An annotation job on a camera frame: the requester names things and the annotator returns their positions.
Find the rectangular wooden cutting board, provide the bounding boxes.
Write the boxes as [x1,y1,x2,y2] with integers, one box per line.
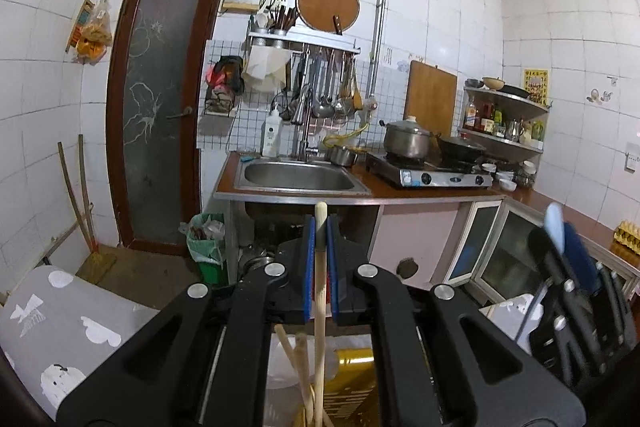
[404,60,459,138]

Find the egg tray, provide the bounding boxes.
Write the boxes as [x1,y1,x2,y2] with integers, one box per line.
[612,219,640,255]

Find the white soap bottle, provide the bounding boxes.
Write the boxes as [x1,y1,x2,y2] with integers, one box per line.
[260,103,283,158]

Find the steel wall rack shelf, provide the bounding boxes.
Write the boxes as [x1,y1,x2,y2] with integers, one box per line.
[247,31,362,56]

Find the brown frosted glass door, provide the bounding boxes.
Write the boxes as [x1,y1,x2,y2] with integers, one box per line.
[105,0,234,258]

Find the steel faucet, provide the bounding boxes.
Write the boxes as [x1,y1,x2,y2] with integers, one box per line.
[292,92,322,162]

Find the white bowls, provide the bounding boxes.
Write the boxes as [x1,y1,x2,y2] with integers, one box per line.
[482,162,519,192]

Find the yellow hose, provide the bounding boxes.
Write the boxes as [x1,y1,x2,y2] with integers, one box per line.
[322,122,373,150]

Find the hanging bag with orange contents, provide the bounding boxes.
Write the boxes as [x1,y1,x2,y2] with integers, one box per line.
[67,0,114,65]

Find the steel corner shelf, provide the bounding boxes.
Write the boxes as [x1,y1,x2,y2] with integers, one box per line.
[460,84,552,154]

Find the hanging white plastic bag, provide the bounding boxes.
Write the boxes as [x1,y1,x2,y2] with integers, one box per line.
[242,47,291,94]

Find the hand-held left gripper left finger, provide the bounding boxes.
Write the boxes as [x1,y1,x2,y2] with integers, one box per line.
[56,214,317,427]

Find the black wire basket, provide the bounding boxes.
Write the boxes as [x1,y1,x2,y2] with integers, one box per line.
[202,55,246,116]

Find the steel gas stove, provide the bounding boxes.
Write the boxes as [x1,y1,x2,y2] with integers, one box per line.
[365,152,494,189]

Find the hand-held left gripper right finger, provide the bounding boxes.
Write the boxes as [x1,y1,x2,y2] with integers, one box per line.
[325,214,587,427]

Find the yellow wall poster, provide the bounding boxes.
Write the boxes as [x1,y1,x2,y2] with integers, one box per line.
[522,68,550,106]

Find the round wooden board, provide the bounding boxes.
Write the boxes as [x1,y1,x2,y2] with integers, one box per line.
[295,0,361,32]

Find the light wooden chopstick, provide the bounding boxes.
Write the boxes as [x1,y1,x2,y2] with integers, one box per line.
[275,324,317,427]
[311,202,332,427]
[295,334,322,410]

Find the black wok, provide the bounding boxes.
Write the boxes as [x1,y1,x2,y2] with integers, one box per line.
[437,134,488,164]

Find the steel sink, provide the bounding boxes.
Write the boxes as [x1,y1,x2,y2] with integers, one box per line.
[234,156,373,196]

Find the row of hanging steel ladles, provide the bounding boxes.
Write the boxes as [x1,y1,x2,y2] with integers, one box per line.
[282,49,364,120]

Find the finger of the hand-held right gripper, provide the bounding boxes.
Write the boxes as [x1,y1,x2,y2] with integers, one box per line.
[563,222,640,379]
[529,227,590,392]

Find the light blue handle spoon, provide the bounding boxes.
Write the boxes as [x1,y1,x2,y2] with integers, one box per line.
[514,201,567,344]

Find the wooden handled broom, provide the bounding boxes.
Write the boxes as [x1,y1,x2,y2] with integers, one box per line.
[57,134,119,284]

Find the green trash bin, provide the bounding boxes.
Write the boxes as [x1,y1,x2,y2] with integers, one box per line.
[180,213,227,284]

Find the grey patterned tablecloth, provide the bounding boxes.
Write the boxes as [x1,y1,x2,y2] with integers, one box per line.
[0,264,162,423]

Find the small steel saucepan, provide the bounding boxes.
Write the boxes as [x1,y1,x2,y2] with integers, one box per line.
[325,144,359,168]

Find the yellow cardboard box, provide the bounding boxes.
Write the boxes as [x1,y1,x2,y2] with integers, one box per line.
[295,347,382,427]

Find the kitchen counter cabinet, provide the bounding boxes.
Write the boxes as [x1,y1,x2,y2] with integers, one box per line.
[215,152,640,308]

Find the grey vertical wall pipe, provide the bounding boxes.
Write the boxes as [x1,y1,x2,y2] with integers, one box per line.
[367,0,394,104]

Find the steel cooking pot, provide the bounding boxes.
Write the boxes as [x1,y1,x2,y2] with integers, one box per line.
[379,116,442,160]

